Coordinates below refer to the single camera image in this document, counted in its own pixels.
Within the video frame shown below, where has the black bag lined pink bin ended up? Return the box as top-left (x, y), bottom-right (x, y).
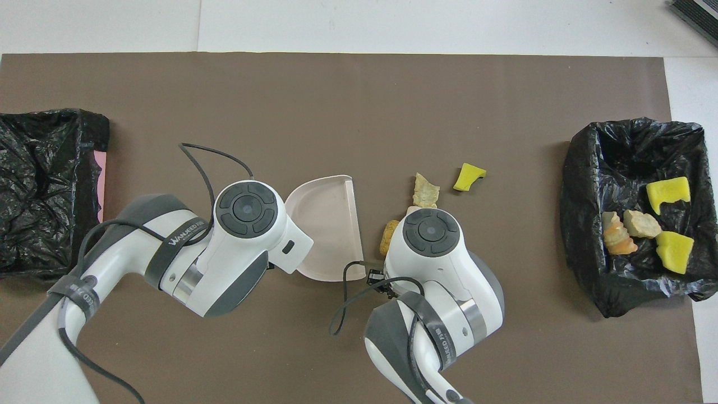
top-left (0, 108), bottom-right (111, 281)

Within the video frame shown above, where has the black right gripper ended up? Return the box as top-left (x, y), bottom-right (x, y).
top-left (366, 268), bottom-right (393, 293)

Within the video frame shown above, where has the dark ribbed device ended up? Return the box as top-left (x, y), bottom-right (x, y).
top-left (670, 0), bottom-right (718, 48)

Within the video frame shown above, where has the green and yellow sponge piece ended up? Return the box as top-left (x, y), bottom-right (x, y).
top-left (655, 231), bottom-right (695, 275)

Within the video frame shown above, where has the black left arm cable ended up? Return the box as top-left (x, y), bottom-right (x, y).
top-left (59, 143), bottom-right (254, 404)

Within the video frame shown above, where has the brown paper table mat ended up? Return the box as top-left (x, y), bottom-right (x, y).
top-left (0, 52), bottom-right (703, 404)

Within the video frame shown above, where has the small yellow sponge wedge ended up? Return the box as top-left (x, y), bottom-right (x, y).
top-left (453, 163), bottom-right (487, 192)

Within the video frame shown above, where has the brown bread piece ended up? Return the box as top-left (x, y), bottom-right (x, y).
top-left (379, 219), bottom-right (400, 256)

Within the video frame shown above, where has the toy croissant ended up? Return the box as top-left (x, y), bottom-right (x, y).
top-left (602, 211), bottom-right (639, 256)

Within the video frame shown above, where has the beige plastic dustpan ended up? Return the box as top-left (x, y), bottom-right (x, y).
top-left (284, 175), bottom-right (367, 283)

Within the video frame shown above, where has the yellow notched sponge piece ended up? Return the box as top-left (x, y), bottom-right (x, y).
top-left (646, 176), bottom-right (692, 215)

